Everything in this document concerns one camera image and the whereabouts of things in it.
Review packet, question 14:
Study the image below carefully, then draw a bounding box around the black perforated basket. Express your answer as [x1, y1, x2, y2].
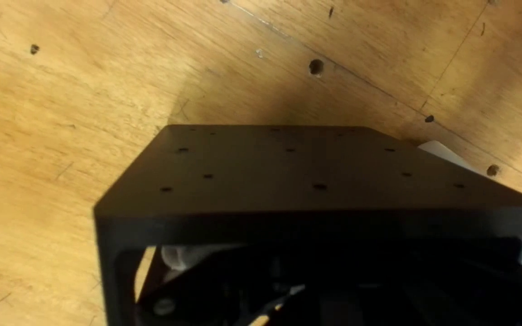
[93, 123, 522, 326]

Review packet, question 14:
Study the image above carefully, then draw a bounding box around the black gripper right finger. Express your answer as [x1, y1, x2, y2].
[394, 239, 522, 326]

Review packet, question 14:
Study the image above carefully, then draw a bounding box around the white tape roll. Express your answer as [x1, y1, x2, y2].
[418, 139, 522, 273]

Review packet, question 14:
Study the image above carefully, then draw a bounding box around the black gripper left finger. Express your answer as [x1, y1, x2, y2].
[137, 244, 302, 326]

